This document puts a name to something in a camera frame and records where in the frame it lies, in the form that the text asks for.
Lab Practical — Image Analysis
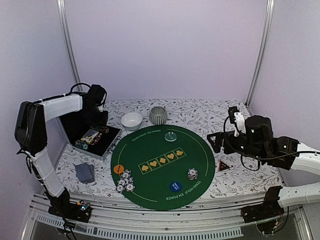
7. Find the round green poker mat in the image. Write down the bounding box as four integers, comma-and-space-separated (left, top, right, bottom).
110, 124, 216, 211

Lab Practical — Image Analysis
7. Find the aluminium poker chip case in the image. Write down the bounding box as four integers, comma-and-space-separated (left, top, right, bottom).
59, 112, 121, 159

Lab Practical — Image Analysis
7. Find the clear acrylic dealer button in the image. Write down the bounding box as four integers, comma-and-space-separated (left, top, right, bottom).
164, 131, 177, 142

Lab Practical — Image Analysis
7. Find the orange big blind button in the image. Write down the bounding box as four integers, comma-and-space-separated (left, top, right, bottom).
113, 164, 125, 175

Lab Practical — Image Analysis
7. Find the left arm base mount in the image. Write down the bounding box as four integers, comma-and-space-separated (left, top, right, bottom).
48, 201, 92, 223

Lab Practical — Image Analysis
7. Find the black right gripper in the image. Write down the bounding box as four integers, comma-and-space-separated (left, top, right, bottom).
207, 130, 266, 162

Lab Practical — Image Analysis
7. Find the blue poker chip stack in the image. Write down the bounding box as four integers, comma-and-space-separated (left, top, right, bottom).
187, 168, 198, 180

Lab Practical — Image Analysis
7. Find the poker chip row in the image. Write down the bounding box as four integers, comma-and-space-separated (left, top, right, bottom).
98, 126, 110, 134
74, 140, 89, 151

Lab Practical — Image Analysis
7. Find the floral white tablecloth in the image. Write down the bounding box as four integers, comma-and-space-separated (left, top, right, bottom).
47, 99, 282, 200

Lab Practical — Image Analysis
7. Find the white ceramic bowl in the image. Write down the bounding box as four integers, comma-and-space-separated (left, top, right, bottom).
120, 112, 143, 132

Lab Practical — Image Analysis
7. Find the poker chip row lower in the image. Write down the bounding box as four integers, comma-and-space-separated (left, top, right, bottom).
74, 140, 89, 151

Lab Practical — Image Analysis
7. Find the blue small blind button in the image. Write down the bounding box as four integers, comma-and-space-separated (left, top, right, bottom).
169, 181, 182, 193

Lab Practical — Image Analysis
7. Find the striped grey ceramic cup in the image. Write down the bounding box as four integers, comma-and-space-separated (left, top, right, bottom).
149, 106, 168, 125

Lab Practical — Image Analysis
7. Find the black triangular all-in marker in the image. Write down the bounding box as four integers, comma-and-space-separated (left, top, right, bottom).
218, 160, 230, 172

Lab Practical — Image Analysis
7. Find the left aluminium frame post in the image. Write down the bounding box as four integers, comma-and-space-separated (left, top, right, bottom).
56, 0, 83, 91

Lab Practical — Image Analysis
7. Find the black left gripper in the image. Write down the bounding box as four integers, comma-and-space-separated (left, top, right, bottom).
85, 105, 109, 127

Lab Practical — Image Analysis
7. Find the boxed card deck in case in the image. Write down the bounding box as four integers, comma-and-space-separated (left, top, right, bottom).
80, 129, 99, 144

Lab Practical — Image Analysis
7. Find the blue poker chips pile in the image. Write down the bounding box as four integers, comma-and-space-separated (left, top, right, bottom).
116, 169, 136, 193

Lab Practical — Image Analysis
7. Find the aluminium frame post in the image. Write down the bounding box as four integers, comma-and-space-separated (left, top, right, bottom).
56, 0, 83, 91
245, 0, 275, 108

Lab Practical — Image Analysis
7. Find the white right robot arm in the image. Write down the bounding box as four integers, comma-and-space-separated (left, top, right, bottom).
207, 112, 320, 218

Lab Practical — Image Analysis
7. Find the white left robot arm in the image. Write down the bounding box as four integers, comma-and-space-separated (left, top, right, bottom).
14, 84, 108, 217

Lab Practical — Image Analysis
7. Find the poker chip row upper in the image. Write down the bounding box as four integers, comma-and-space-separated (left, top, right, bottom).
98, 126, 110, 134

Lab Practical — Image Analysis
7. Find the right aluminium frame post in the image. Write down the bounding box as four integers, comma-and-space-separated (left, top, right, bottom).
245, 0, 275, 108

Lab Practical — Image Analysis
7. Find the grey playing card deck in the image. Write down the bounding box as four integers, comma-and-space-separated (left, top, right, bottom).
74, 162, 95, 184

